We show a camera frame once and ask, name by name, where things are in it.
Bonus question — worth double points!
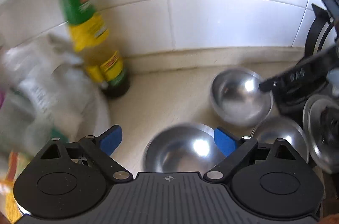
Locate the small steel bowl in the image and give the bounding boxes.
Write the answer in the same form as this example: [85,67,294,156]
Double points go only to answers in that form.
[250,116,309,163]

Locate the large steel bowl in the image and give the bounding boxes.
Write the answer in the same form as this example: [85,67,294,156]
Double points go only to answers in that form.
[143,123,225,174]

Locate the medium steel bowl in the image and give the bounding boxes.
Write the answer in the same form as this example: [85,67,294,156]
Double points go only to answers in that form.
[210,67,274,128]

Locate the white round tray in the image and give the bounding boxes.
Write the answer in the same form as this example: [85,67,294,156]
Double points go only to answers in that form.
[93,90,111,136]

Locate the clear plastic bag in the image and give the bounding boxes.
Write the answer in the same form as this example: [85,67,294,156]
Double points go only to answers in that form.
[1,36,97,156]

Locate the yellow label oil bottle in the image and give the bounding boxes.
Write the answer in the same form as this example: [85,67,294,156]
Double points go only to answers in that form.
[59,0,130,98]

